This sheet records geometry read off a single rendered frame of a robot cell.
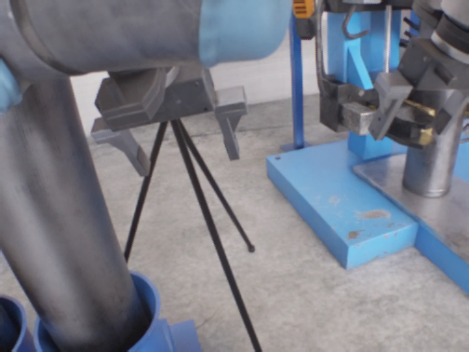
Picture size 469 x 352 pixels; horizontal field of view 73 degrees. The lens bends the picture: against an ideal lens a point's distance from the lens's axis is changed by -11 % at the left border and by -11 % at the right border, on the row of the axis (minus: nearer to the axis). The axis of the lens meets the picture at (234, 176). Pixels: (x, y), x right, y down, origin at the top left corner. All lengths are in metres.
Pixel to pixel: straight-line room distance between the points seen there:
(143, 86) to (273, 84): 2.98
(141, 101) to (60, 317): 0.50
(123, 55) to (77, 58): 0.03
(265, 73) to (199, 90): 2.86
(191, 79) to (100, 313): 0.49
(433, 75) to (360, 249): 0.96
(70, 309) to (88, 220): 0.18
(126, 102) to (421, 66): 0.35
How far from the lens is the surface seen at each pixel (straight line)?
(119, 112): 0.33
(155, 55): 0.16
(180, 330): 1.22
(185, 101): 0.40
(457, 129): 1.51
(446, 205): 1.57
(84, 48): 0.18
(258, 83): 3.23
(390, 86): 0.47
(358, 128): 1.35
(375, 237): 1.37
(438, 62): 0.48
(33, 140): 0.54
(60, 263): 0.63
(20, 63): 0.21
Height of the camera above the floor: 0.96
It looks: 28 degrees down
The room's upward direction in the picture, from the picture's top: 6 degrees counter-clockwise
